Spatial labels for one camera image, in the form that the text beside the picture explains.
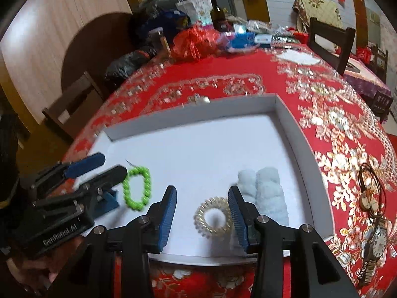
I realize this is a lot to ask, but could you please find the red plastic bag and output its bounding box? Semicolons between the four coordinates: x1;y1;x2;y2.
172;26;232;63

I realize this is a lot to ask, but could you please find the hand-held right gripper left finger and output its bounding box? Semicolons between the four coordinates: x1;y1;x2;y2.
46;185;178;298

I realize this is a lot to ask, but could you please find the blue hair claw clip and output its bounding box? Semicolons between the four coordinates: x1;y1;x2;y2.
93;189;120;219

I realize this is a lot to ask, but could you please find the dark wine bottle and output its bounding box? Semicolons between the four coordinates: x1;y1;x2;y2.
210;0;230;33

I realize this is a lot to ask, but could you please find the white paper gift bag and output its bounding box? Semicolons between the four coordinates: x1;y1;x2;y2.
175;0;213;25

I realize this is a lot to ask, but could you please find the metal band wristwatch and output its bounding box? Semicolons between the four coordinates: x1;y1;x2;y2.
357;216;390;288

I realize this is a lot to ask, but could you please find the blue bag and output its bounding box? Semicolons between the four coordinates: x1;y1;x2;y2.
139;9;191;38

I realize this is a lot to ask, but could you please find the dark wooden chair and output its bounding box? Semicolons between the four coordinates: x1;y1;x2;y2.
307;17;357;75

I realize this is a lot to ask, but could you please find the gold floral cloth cover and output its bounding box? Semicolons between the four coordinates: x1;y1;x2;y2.
293;0;343;33

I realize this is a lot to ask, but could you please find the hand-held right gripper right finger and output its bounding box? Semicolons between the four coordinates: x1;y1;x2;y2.
227;185;360;298

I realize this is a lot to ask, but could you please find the person's left hand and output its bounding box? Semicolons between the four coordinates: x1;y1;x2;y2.
6;237;81;295

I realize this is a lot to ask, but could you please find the large black plastic bag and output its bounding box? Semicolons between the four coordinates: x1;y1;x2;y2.
129;0;183;44

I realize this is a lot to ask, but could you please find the glass jar with lid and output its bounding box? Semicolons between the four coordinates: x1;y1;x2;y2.
149;28;171;56

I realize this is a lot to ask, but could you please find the red gift bag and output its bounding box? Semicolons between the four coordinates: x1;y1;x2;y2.
356;47;374;63

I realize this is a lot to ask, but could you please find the white paper sheet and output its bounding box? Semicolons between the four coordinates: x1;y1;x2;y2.
276;50;321;66

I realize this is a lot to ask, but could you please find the small black plastic bag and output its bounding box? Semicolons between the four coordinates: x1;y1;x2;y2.
104;46;157;83

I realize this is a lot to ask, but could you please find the purple cloth covered table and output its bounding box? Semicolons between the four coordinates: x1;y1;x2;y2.
343;53;393;100

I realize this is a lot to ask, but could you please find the clear spiral hair tie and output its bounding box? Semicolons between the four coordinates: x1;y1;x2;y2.
195;196;232;236

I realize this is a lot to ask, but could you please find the white cardboard tray box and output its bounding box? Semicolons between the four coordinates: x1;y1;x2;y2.
73;95;335;263

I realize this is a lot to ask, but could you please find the light blue fluffy scrunchie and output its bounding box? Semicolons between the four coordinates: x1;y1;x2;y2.
234;167;290;228

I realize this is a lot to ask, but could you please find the black hair tie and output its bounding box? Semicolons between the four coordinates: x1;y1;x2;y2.
358;161;387;218

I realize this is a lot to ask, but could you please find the round brown table top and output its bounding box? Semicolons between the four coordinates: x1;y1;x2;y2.
60;12;140;100

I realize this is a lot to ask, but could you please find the green bead bracelet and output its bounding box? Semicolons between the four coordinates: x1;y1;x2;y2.
122;167;152;210

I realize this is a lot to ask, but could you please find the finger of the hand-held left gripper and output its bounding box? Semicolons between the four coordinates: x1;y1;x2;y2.
29;152;106;193
33;165;128;214

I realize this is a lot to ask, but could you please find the brown wooden chair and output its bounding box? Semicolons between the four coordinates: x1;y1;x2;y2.
42;71;104;145

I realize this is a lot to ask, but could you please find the blue tissue pack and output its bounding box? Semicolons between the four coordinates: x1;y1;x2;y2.
228;31;256;52

